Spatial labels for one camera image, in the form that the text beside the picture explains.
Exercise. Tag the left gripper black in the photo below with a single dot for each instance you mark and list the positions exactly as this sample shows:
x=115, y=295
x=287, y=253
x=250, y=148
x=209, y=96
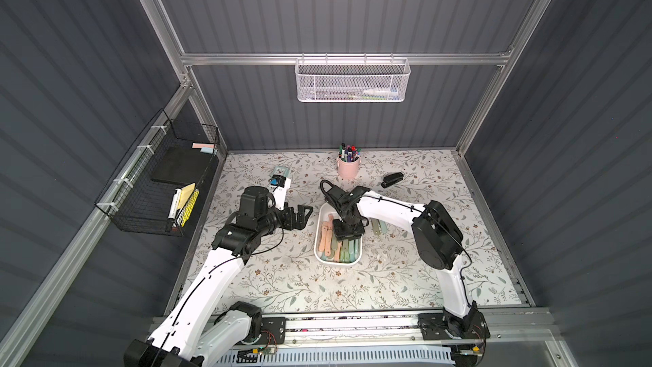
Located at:
x=294, y=217

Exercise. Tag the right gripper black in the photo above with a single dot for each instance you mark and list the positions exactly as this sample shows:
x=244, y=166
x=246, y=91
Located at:
x=348, y=222

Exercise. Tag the pink folding fruit knife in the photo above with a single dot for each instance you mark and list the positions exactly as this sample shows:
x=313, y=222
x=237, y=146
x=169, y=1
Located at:
x=326, y=235

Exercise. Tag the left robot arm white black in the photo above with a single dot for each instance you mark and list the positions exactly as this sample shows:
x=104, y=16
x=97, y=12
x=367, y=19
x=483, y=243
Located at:
x=214, y=275

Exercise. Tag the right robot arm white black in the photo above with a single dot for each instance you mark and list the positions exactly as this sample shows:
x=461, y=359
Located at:
x=438, y=240

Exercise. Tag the teal folding knife in box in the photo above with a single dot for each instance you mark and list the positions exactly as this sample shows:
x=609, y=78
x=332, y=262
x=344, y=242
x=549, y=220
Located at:
x=353, y=249

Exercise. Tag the white storage box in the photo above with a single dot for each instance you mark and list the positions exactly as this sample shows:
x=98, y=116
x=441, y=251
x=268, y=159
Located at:
x=340, y=254

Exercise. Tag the teal alarm clock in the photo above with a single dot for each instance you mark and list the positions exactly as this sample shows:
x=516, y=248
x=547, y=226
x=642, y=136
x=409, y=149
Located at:
x=281, y=171

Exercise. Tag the pink pen holder cup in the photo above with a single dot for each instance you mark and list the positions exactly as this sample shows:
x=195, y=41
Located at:
x=348, y=169

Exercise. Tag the floral table mat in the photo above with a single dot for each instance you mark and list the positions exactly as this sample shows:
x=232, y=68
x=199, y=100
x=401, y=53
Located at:
x=287, y=277

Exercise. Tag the black stapler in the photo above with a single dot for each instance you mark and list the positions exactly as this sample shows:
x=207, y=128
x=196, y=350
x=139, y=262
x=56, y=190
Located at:
x=392, y=179

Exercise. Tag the pens in pink cup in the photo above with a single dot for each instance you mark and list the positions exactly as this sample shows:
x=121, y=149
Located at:
x=348, y=153

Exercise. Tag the yellow notepad in basket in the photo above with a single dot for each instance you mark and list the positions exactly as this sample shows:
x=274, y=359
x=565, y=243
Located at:
x=181, y=208

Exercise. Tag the black notebook in basket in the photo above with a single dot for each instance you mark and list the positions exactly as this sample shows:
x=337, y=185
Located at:
x=181, y=166

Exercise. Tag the white tube in basket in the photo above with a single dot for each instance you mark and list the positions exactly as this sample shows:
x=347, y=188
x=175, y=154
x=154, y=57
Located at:
x=384, y=94

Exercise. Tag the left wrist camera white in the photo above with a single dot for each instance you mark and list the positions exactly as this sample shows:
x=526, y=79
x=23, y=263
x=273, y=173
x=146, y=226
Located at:
x=280, y=187

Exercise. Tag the white wire wall basket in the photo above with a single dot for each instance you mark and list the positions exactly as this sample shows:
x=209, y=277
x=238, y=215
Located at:
x=342, y=80

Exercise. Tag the black wire side basket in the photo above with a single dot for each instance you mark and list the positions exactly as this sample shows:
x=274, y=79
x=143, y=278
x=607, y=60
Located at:
x=161, y=185

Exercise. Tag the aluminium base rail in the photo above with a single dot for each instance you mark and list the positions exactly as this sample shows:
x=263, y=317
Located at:
x=400, y=326

